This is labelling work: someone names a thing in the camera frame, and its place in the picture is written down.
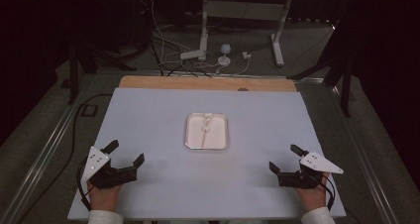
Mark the black square floor plate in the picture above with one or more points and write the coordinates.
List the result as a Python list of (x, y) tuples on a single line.
[(89, 110)]

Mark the thin wooden skewer stick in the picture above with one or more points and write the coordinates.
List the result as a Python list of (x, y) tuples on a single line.
[(203, 139)]

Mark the white plug adapter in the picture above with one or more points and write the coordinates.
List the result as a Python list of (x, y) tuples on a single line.
[(246, 55)]

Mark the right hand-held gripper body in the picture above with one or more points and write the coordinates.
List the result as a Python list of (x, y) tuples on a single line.
[(298, 179)]

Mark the aluminium floor rail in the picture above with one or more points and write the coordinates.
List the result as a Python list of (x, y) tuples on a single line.
[(46, 151), (360, 144)]

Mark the person's right hand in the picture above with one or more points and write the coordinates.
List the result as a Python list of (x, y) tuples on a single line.
[(312, 196)]

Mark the white power strip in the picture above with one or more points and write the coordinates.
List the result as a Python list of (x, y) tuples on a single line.
[(191, 54)]

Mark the white square plate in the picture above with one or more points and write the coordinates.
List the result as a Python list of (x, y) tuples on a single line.
[(216, 136)]

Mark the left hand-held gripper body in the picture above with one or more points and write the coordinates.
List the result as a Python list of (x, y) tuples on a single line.
[(105, 177)]

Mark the pale blue table sheet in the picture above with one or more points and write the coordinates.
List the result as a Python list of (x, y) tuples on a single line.
[(158, 125)]

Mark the white metal stand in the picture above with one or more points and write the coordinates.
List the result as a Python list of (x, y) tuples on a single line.
[(244, 10)]

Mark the wooden board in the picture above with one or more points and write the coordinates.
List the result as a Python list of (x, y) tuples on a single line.
[(185, 83)]

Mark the black stand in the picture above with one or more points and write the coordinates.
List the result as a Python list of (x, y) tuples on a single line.
[(345, 85), (73, 75)]

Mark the person's left hand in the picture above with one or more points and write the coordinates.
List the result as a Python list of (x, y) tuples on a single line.
[(105, 197)]

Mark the white round webcam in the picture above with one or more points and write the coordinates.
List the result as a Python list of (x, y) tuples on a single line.
[(225, 49)]

